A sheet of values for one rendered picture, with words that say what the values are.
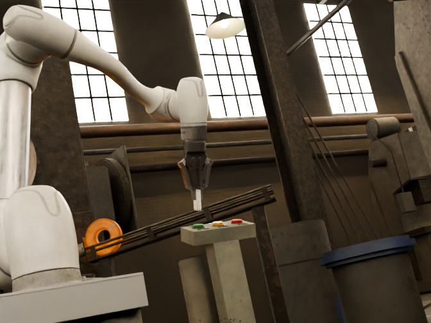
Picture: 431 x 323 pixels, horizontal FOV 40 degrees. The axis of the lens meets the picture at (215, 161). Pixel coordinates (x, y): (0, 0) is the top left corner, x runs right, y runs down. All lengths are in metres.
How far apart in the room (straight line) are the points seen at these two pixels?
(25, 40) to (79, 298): 0.80
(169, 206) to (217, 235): 7.53
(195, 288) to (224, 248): 0.19
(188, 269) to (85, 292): 0.91
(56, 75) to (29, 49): 1.27
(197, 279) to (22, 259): 0.86
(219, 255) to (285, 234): 2.71
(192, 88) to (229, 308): 0.73
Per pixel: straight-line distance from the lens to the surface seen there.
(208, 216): 2.38
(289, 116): 6.57
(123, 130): 8.86
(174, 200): 9.58
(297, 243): 4.69
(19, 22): 1.74
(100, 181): 7.12
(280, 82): 6.70
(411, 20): 4.19
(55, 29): 1.75
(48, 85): 3.01
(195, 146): 1.98
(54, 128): 2.93
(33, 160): 2.69
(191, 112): 1.96
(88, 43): 1.80
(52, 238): 1.40
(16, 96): 1.79
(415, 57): 4.16
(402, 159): 9.78
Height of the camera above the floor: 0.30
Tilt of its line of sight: 14 degrees up
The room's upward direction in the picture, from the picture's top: 12 degrees counter-clockwise
